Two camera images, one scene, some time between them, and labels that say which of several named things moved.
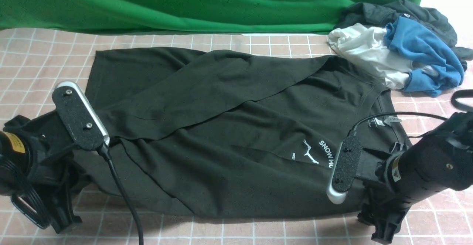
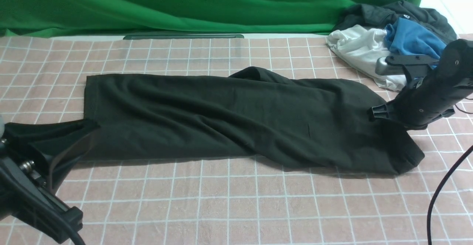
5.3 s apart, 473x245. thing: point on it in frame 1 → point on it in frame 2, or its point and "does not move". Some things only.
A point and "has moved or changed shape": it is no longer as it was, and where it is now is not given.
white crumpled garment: (367, 47) does not move
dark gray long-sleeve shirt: (230, 133) has moved or changed shape
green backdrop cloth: (193, 5) does not move
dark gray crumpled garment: (379, 14) does not move
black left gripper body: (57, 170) → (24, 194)
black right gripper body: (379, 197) → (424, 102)
